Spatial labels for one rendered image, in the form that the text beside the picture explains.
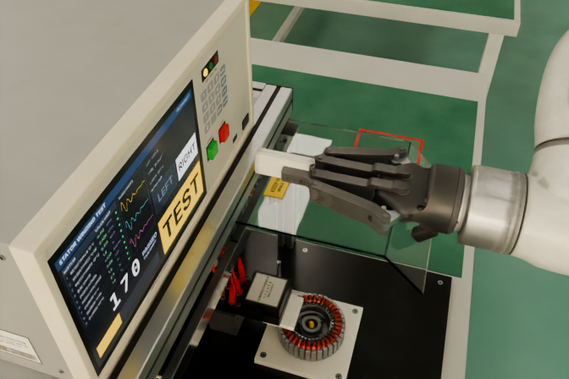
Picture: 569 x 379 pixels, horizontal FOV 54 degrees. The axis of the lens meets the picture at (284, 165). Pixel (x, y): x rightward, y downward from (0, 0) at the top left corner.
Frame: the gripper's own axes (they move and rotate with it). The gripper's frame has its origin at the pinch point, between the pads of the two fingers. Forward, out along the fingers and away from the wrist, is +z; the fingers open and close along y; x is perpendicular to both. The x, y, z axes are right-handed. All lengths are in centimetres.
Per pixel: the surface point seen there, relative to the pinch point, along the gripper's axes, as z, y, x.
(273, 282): 3.6, 5.5, -31.0
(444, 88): -18, 91, -43
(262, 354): 3.0, -2.4, -40.0
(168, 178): 9.4, -10.1, 4.3
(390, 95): -5, 83, -43
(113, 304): 9.4, -23.1, -0.1
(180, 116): 9.4, -5.9, 9.2
